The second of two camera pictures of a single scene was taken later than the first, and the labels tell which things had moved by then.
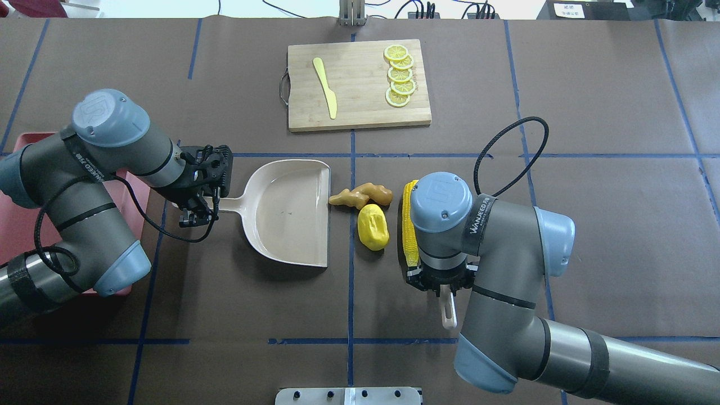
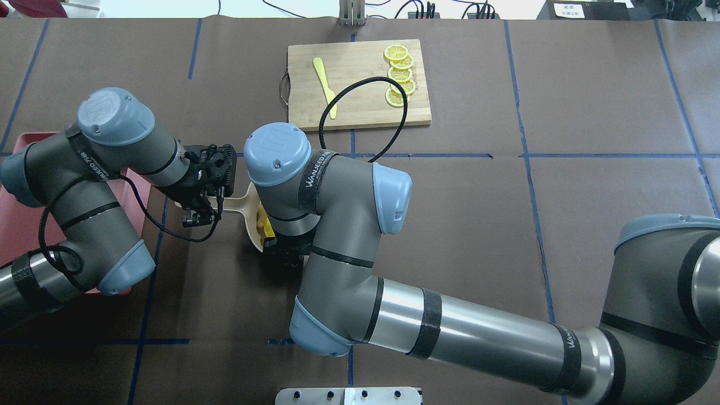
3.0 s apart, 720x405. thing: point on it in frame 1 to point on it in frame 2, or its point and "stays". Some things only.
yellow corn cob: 409,235 to 264,225
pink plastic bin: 17,221 stays
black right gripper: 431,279 to 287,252
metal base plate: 349,396 stays
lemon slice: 396,52 stays
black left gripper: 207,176 stays
